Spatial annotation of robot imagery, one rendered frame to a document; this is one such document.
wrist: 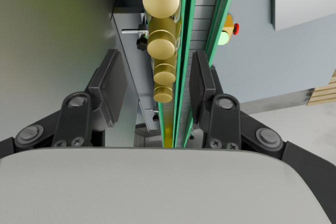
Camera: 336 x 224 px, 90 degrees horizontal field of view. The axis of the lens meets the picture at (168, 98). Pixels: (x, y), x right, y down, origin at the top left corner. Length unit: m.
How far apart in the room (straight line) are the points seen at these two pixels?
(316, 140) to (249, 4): 2.87
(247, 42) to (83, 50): 0.67
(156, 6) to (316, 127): 3.34
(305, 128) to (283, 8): 2.83
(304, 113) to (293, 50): 2.60
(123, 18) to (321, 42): 0.80
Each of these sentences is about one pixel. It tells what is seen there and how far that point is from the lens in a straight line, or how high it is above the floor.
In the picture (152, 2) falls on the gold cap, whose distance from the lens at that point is 0.17.
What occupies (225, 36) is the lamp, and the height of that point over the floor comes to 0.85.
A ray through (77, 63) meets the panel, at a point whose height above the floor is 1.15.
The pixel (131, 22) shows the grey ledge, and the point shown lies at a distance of 0.54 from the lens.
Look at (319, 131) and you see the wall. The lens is 3.42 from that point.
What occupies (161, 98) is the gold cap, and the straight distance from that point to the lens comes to 0.30.
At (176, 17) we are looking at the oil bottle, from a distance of 0.27.
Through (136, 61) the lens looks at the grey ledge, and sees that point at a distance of 0.65.
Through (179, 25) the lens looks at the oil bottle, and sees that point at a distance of 0.30.
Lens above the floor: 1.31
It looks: 30 degrees down
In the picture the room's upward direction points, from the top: 179 degrees counter-clockwise
